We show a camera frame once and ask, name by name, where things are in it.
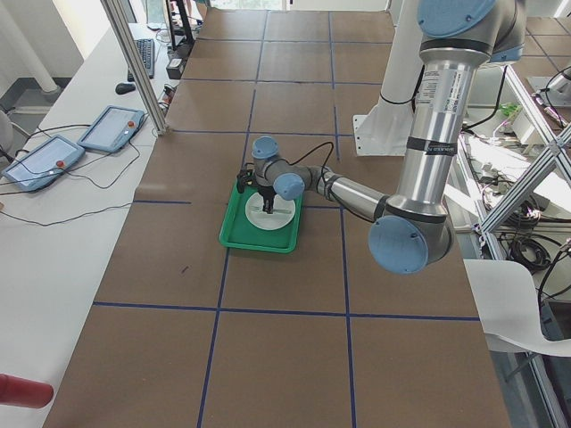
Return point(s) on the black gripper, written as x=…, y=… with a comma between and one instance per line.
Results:
x=267, y=193

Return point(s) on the brown paper table cover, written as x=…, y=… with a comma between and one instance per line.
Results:
x=184, y=332

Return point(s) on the green plastic tray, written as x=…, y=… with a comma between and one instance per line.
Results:
x=237, y=232

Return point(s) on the black computer mouse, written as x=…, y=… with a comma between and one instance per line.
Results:
x=124, y=88

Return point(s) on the aluminium side frame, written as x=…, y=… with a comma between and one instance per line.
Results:
x=554, y=91

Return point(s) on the far blue teach pendant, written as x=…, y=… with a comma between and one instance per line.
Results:
x=112, y=129

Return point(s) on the grey aluminium frame post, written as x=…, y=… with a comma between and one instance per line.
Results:
x=121, y=29

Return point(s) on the white paper sheet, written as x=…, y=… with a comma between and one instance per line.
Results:
x=506, y=303

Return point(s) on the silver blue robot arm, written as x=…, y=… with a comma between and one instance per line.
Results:
x=411, y=229

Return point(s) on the small black box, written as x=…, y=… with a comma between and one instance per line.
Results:
x=175, y=68

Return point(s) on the near blue teach pendant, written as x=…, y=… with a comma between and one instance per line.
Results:
x=41, y=166

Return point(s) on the red cylinder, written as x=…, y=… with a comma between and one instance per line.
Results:
x=21, y=392

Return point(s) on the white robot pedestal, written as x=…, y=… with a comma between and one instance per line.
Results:
x=390, y=123

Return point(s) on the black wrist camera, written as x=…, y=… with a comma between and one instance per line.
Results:
x=245, y=178

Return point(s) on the blue teach pendant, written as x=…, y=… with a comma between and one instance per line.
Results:
x=112, y=129
x=41, y=166

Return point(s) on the clear plastic fork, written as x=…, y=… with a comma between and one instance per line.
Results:
x=274, y=211

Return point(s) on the white round plate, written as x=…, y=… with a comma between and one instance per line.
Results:
x=269, y=221

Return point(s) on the black computer keyboard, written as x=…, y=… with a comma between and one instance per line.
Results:
x=146, y=50

